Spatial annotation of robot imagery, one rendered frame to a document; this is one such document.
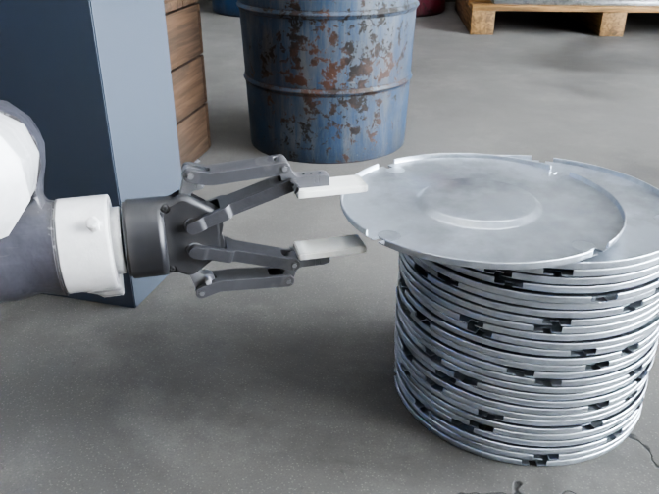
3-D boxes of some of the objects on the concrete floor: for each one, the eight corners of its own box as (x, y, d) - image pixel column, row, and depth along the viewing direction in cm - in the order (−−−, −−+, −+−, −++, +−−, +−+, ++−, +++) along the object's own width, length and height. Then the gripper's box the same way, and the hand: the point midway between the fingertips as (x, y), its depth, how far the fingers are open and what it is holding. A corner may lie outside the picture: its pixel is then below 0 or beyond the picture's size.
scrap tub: (410, 116, 189) (421, -78, 167) (415, 170, 151) (430, -72, 130) (258, 112, 192) (249, -78, 170) (227, 164, 154) (210, -73, 133)
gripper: (136, 345, 66) (372, 312, 71) (106, 157, 57) (377, 134, 62) (136, 305, 72) (351, 277, 77) (109, 129, 64) (353, 112, 69)
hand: (333, 217), depth 69 cm, fingers open, 6 cm apart
